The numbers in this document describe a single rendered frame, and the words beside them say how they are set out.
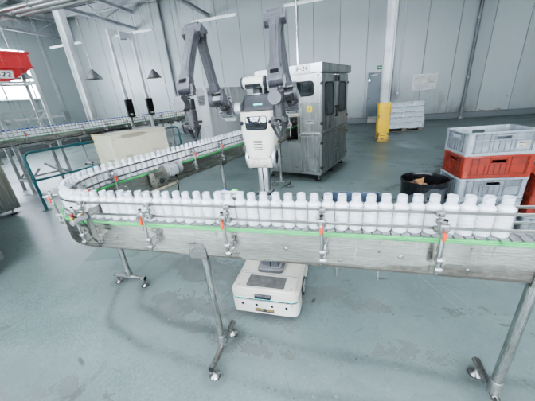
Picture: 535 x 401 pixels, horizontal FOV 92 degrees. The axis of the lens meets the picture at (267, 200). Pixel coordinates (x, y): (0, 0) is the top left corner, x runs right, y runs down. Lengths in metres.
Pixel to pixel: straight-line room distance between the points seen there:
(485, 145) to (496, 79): 11.27
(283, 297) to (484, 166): 2.30
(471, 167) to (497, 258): 1.90
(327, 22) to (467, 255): 12.52
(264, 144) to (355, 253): 0.91
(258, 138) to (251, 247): 0.76
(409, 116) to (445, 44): 4.05
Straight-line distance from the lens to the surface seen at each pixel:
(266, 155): 1.75
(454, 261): 1.32
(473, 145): 3.12
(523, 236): 1.41
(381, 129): 8.69
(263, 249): 1.29
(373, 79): 13.11
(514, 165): 3.37
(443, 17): 13.78
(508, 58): 14.48
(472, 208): 1.26
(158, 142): 5.54
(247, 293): 2.05
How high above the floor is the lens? 1.59
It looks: 22 degrees down
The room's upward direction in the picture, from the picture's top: 5 degrees counter-clockwise
